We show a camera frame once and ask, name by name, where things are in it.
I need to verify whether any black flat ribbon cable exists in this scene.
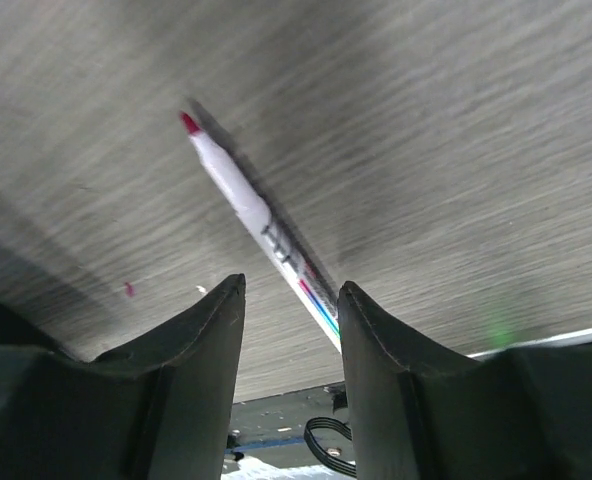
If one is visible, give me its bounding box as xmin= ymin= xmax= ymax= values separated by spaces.
xmin=304 ymin=417 xmax=358 ymax=477

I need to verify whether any white red-tipped whiteboard marker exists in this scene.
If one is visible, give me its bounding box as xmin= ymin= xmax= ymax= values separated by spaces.
xmin=179 ymin=112 xmax=341 ymax=350

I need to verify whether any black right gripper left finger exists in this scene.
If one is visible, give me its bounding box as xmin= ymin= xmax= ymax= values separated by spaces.
xmin=0 ymin=274 xmax=246 ymax=479

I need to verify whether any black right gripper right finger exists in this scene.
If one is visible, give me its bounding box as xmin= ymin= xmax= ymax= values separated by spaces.
xmin=338 ymin=282 xmax=592 ymax=479

